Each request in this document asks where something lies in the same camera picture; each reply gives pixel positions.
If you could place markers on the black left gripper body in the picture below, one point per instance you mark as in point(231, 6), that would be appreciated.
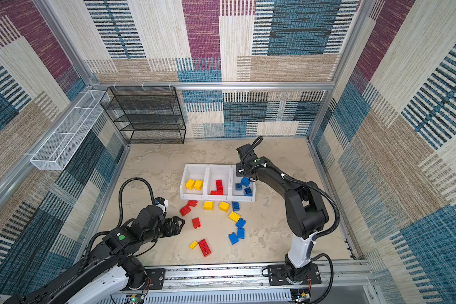
point(165, 229)

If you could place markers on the long red lego brick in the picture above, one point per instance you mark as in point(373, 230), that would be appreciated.
point(217, 192)
point(204, 247)

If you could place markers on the orange yellow lego brick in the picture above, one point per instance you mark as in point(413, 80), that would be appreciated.
point(198, 186)

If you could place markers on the yellow studded lego brick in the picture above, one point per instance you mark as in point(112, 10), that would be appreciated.
point(234, 217)

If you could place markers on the black wire shelf rack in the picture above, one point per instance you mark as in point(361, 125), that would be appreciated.
point(144, 115)

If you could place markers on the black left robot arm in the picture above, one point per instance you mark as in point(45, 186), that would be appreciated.
point(111, 265)

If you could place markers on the white plastic bin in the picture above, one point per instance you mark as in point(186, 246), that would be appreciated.
point(194, 172)
point(239, 196)
point(217, 172)

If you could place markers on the white left plastic bin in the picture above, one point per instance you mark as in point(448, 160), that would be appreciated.
point(194, 172)

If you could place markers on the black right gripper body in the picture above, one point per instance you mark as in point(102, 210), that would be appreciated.
point(246, 167)

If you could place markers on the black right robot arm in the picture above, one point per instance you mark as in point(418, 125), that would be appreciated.
point(306, 213)

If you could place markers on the small red lego brick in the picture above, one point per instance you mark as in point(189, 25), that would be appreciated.
point(192, 203)

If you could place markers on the blue two-stud lego brick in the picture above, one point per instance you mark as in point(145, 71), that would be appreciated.
point(235, 206)

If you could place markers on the white right plastic bin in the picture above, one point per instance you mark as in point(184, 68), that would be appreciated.
point(239, 196)

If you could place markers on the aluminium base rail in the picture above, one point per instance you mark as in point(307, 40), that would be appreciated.
point(342, 281)

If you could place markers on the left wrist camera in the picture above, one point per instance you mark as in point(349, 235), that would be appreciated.
point(161, 203)

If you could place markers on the white middle plastic bin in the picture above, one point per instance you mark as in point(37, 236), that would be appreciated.
point(217, 172)

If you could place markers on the white wire mesh basket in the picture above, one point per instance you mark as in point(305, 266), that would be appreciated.
point(59, 148)

